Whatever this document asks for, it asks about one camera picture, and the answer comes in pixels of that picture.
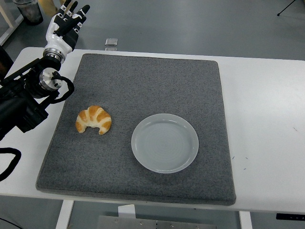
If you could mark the white furniture frame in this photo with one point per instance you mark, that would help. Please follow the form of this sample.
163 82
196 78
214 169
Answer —
12 29

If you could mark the croissant bread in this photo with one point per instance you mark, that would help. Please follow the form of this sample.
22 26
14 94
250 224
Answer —
95 114

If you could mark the black tripod leg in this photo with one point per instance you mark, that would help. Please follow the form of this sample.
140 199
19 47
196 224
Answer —
278 14

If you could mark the grey round plate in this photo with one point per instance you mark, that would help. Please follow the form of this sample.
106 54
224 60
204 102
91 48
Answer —
164 145

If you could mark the grey felt mat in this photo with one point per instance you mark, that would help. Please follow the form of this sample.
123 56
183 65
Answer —
143 83

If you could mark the black table control panel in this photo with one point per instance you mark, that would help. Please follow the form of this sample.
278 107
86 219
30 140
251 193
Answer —
290 216

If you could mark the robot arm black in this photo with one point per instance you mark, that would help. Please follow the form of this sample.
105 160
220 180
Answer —
14 107

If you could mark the white table leg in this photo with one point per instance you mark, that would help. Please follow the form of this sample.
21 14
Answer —
63 214
245 220

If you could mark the white bracket under table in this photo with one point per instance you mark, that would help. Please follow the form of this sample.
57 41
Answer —
126 211

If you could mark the black trash bin with liner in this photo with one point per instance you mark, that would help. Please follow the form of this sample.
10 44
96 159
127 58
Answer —
31 12

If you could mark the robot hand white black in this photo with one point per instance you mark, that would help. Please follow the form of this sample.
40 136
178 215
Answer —
56 40

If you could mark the silver floor socket cover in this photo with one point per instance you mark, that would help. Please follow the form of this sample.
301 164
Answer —
111 49
111 41

